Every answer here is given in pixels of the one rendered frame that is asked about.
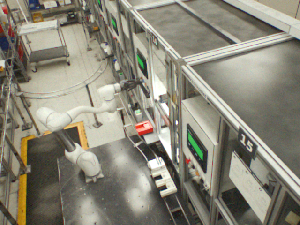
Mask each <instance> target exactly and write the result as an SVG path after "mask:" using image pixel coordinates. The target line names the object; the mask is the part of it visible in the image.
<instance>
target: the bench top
mask: <svg viewBox="0 0 300 225"><path fill-rule="evenodd" d="M149 146H150V148H151V149H152V150H153V151H154V153H155V154H156V156H157V157H158V158H162V160H163V161H164V163H165V166H166V168H167V170H168V172H169V174H170V176H171V178H172V180H173V182H174V184H175V186H176V188H177V192H176V193H175V194H176V196H177V198H178V200H179V202H180V204H181V206H182V208H183V210H184V212H185V214H186V216H187V218H188V220H189V222H190V225H197V224H196V222H195V220H194V217H193V215H192V213H191V211H190V209H189V207H188V206H187V204H186V202H185V200H184V198H183V196H182V194H181V192H180V190H179V188H178V186H177V184H176V182H175V180H174V178H173V176H172V174H171V172H170V170H169V168H168V166H167V164H166V162H165V160H164V158H163V157H162V155H161V154H160V152H159V150H158V148H157V145H156V144H151V145H149ZM138 148H139V149H140V150H141V151H142V153H143V154H144V155H145V157H146V158H147V160H148V161H151V160H154V159H156V157H155V155H154V154H153V152H152V151H151V150H150V149H149V147H148V146H147V145H146V144H145V143H144V142H143V143H141V144H139V145H138ZM84 151H85V152H92V153H93V154H95V155H96V157H97V159H98V162H99V164H101V170H102V174H103V175H104V177H103V178H99V179H97V183H94V181H91V182H89V183H86V182H85V174H84V171H83V170H82V169H81V168H80V167H79V166H78V165H76V164H74V163H72V162H71V161H70V160H68V159H67V157H66V156H63V157H60V158H57V160H58V169H59V179H60V192H61V202H62V211H63V220H64V225H175V224H174V222H173V221H171V222H170V220H169V219H170V218H171V215H170V214H169V210H168V208H167V205H166V203H165V201H164V199H163V198H162V196H161V195H160V193H159V191H158V189H157V186H156V184H155V182H154V179H153V177H152V176H150V174H151V171H150V169H149V168H148V164H147V161H146V159H145V157H144V156H143V154H142V153H141V152H140V151H139V150H138V149H137V148H136V147H134V144H133V143H132V142H131V141H130V139H129V138H128V137H125V138H122V139H118V140H115V141H112V142H108V143H105V144H102V145H100V146H97V147H94V148H91V149H87V150H84ZM62 167H63V168H62ZM165 199H166V202H167V204H168V206H169V208H170V210H173V209H175V208H177V207H180V206H179V204H178V202H177V200H176V197H175V195H174V193H173V194H170V195H167V196H165ZM181 213H182V215H183V216H182V217H180V218H178V219H176V220H175V222H176V224H177V225H188V223H187V221H186V219H185V216H184V214H183V212H182V210H181Z"/></svg>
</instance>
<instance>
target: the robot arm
mask: <svg viewBox="0 0 300 225"><path fill-rule="evenodd" d="M128 82H129V83H128ZM141 83H144V81H143V80H141V81H136V80H126V82H124V83H119V84H118V83H117V84H113V85H106V86H103V87H101V88H99V89H98V90H97V93H98V96H99V97H101V98H104V101H103V103H102V106H101V107H99V108H97V107H91V106H78V107H75V108H73V109H72V110H70V111H67V112H65V113H63V114H60V113H57V112H56V111H54V110H53V109H51V108H49V107H41V108H39V109H38V110H37V112H36V118H37V120H38V121H40V123H41V124H43V125H44V126H45V127H46V128H47V129H48V130H49V131H50V132H53V134H54V135H55V136H56V138H57V139H58V140H59V141H60V143H61V144H62V146H63V147H64V148H65V155H66V157H67V159H68V160H70V161H71V162H72V163H74V164H76V165H78V166H79V167H80V168H81V169H82V170H83V171H84V174H85V182H86V183H89V182H91V181H94V183H97V179H99V178H103V177H104V175H103V174H102V170H101V164H99V162H98V159H97V157H96V155H95V154H93V153H92V152H85V151H84V150H83V149H82V148H81V147H80V146H79V144H77V143H74V142H73V140H72V139H71V138H70V136H69V135H68V134H67V132H66V131H65V129H64V128H65V127H66V126H68V125H69V124H70V123H71V122H72V121H73V120H74V119H75V118H76V117H77V116H78V115H79V114H81V113H94V114H100V113H104V112H108V113H114V112H115V111H116V108H117V106H116V100H115V97H114V94H116V93H119V92H120V91H124V90H128V92H129V91H130V90H132V89H134V88H136V87H137V85H139V84H141Z"/></svg>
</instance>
